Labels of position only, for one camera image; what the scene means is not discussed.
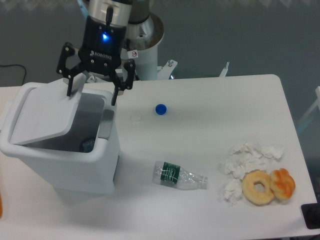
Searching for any black device at corner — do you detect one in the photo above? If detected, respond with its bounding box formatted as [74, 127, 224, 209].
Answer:
[301, 203, 320, 230]

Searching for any white trash can body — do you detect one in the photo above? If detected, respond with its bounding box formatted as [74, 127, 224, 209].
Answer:
[0, 82, 120, 194]

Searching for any white frame at right edge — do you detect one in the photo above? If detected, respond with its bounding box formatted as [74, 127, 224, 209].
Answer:
[296, 86, 320, 135]

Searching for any small crumpled white tissue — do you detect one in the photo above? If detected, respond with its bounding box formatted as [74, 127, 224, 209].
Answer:
[223, 179, 243, 206]

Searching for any white metal base frame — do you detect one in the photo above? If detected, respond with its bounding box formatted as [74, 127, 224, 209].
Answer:
[86, 59, 230, 83]

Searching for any orange object at left edge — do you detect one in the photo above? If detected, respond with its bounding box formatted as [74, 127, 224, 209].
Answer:
[0, 187, 4, 219]

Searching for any large crumpled white tissue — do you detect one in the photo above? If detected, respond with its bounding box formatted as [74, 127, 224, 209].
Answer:
[223, 141, 285, 180]

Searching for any blue bottle cap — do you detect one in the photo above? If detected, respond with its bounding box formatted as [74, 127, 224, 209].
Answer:
[154, 103, 167, 116]

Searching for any plain ring donut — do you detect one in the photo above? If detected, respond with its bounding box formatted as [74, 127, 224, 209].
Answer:
[241, 170, 275, 206]

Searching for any orange twisted bread roll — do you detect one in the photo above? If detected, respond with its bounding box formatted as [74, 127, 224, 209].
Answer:
[269, 168, 296, 201]

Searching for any bottle inside trash can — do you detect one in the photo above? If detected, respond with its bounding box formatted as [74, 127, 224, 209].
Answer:
[79, 137, 96, 153]

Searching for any white trash can lid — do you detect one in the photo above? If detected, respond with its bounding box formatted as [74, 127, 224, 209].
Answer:
[10, 73, 86, 145]

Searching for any clear green-label plastic bottle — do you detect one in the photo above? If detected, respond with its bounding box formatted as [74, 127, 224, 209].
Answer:
[152, 160, 208, 191]

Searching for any white bottle cap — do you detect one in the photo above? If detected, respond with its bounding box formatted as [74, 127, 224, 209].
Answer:
[130, 112, 142, 122]

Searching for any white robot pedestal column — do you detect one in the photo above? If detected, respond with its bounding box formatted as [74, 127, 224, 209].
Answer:
[120, 12, 164, 81]

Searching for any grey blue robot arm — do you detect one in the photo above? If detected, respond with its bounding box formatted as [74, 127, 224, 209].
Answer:
[56, 0, 155, 105]

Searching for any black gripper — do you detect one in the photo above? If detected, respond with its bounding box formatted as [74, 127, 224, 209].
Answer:
[56, 16, 136, 106]

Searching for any black cable on floor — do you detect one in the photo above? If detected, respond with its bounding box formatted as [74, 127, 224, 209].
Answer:
[0, 64, 27, 87]

